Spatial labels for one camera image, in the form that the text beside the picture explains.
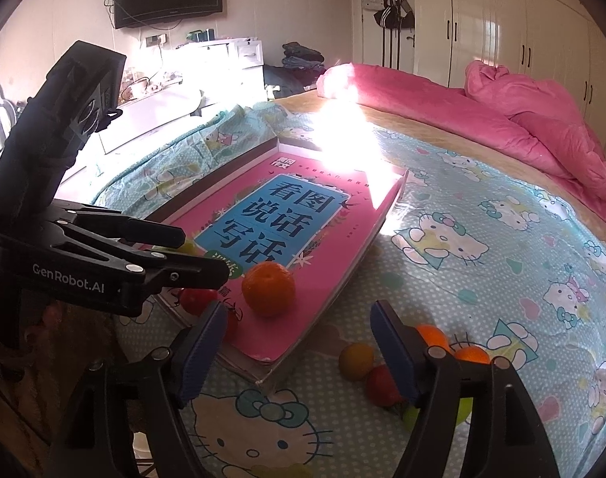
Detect pink children's book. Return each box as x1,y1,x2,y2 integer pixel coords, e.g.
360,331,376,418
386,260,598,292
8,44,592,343
151,139,408,386

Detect cartoon cat printed blanket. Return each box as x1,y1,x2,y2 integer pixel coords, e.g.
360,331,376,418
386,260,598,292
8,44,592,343
91,102,606,478

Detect white door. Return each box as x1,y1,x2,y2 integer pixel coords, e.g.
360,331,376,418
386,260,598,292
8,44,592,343
350,0,416,73

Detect red cherry tomato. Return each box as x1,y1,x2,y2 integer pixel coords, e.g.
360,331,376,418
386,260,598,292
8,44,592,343
180,288,219,317
365,364,406,406

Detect brownish kiwi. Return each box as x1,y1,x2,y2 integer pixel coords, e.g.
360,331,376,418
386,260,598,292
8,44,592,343
338,343,376,380

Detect large orange mandarin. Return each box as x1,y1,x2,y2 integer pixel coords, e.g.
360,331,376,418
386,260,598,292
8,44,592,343
240,261,296,318

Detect hanging dark bags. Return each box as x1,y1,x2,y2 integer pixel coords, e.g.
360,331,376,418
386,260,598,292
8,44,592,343
363,0,416,31

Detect pile of folded clothes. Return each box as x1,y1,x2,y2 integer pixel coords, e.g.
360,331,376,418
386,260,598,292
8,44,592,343
282,42,326,68

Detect white wardrobe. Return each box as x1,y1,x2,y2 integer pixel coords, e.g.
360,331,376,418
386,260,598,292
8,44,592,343
412,0,606,125

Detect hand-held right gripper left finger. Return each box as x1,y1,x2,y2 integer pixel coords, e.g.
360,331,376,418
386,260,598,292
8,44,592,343
44,300,229,478

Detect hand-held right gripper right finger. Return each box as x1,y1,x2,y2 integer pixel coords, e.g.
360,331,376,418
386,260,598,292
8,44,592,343
370,300,565,478

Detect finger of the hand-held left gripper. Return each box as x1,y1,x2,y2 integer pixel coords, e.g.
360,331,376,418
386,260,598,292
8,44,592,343
104,251,230,290
71,212,187,250

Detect white dresser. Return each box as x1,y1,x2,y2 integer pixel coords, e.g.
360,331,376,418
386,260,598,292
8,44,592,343
99,37,266,155

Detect pink duvet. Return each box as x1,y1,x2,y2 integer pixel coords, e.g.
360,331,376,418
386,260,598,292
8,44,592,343
315,60,606,202

